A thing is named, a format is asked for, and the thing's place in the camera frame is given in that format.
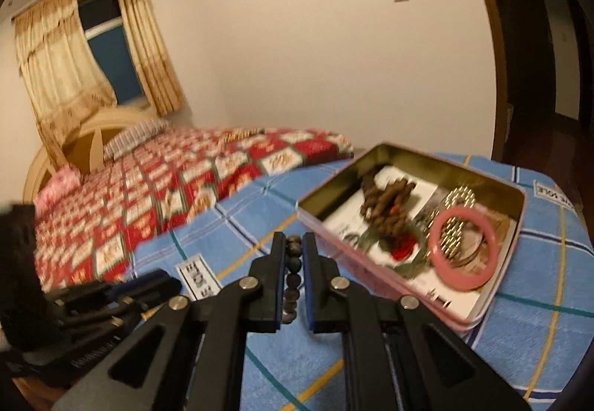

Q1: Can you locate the pink metal tin box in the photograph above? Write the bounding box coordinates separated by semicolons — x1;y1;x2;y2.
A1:
296;143;526;332

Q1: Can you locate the brown object on bed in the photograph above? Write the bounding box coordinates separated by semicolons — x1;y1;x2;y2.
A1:
221;128;265;144

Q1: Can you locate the beige curtain right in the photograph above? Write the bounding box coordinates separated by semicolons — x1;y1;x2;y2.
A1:
118;0;185;116

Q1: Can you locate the beige curtain left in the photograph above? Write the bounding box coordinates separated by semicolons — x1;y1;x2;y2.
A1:
13;0;117;168

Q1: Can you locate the brown prayer bead string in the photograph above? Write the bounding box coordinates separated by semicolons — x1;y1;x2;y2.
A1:
358;169;418;239

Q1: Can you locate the striped pillow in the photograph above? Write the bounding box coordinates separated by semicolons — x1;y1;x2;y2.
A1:
103;119;170;161

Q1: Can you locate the beige curtain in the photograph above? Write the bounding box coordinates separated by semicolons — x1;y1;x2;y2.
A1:
118;0;185;116
13;0;117;168

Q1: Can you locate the gold bead necklace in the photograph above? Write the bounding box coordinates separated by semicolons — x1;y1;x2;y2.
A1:
429;185;479;262

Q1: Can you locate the wooden door frame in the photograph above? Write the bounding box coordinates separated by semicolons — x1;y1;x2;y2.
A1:
454;0;510;162

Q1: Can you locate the dark wooden bead bracelet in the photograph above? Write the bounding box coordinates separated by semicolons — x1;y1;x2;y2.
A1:
280;233;304;325

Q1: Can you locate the printed paper leaflet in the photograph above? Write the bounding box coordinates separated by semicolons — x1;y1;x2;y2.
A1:
324;167;518;323

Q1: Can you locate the red patterned bedspread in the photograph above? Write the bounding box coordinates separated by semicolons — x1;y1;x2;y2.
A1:
35;128;355;292

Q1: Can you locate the cream wooden headboard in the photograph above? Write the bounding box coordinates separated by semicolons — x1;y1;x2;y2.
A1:
22;106;156;203

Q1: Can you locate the blue checked tablecloth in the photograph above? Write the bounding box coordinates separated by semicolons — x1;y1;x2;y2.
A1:
127;156;593;410

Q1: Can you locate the green jade bangle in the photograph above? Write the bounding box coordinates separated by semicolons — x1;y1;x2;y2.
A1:
356;222;429;279

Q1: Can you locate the window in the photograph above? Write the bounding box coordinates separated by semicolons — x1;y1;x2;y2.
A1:
79;0;148;108

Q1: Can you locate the pink bangle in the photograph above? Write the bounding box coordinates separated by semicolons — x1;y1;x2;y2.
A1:
427;206;499;292

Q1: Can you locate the pink pillow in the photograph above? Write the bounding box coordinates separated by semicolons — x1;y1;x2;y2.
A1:
33;164;82;218

